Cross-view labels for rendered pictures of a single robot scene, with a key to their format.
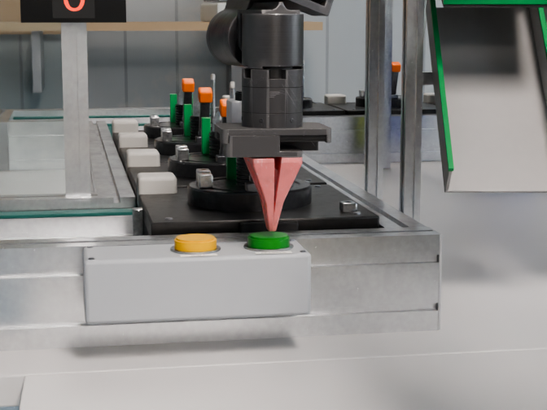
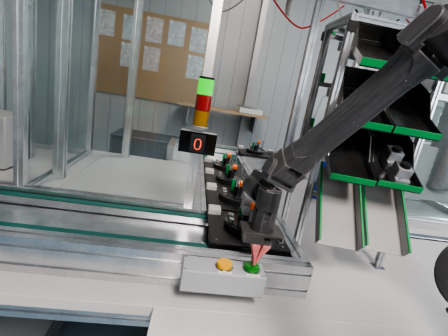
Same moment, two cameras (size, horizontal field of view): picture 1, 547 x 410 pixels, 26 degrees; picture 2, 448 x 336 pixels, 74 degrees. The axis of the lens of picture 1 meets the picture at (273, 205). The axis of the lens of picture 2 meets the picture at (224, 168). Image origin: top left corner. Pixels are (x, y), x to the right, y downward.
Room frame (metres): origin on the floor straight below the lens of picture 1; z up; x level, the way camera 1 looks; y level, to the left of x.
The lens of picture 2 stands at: (0.42, 0.08, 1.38)
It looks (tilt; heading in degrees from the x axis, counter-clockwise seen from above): 14 degrees down; 3
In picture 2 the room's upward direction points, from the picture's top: 10 degrees clockwise
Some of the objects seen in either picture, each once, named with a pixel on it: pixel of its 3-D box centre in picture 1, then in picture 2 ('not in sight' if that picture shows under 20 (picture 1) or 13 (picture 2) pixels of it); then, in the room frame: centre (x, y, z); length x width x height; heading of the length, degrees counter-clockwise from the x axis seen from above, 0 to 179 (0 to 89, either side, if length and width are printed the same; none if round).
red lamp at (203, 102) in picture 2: not in sight; (203, 103); (1.41, 0.23, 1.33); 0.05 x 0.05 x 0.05
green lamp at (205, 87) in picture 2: not in sight; (205, 87); (1.41, 0.23, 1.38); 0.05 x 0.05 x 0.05
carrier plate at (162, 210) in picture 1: (249, 209); (244, 230); (1.33, 0.03, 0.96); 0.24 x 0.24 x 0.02; 10
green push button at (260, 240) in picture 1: (268, 245); (251, 268); (1.11, 0.00, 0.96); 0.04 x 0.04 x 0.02
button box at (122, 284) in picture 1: (195, 279); (222, 276); (1.10, 0.07, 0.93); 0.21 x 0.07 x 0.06; 100
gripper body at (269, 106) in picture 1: (272, 106); (263, 221); (1.11, 0.00, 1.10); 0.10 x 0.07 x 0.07; 100
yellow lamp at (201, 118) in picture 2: not in sight; (201, 118); (1.41, 0.23, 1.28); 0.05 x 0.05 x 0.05
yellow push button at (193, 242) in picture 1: (195, 247); (224, 265); (1.10, 0.07, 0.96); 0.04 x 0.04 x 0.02
